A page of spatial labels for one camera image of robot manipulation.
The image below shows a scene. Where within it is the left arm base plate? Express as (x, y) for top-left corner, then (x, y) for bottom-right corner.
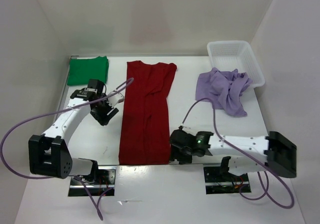
(68, 166), (117, 197)

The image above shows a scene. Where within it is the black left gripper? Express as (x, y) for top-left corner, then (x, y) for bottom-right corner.
(91, 94), (119, 126)

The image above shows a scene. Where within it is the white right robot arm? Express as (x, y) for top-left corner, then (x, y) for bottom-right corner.
(169, 129), (297, 181)

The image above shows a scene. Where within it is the white plastic bin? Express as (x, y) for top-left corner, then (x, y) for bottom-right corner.
(207, 40), (265, 88)

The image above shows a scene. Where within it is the lavender t shirt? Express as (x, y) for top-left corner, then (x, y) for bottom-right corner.
(195, 68), (253, 117)

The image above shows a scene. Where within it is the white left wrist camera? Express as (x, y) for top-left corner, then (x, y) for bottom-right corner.
(106, 91), (125, 108)

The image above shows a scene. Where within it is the green t shirt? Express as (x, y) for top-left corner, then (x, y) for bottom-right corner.
(67, 56), (109, 86)

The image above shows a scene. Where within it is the red t shirt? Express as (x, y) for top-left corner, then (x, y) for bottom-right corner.
(118, 61), (177, 166)

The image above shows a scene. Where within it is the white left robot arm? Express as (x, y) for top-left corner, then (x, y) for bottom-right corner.
(28, 79), (125, 184)

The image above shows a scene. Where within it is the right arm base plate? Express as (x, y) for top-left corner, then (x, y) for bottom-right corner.
(203, 166), (251, 195)

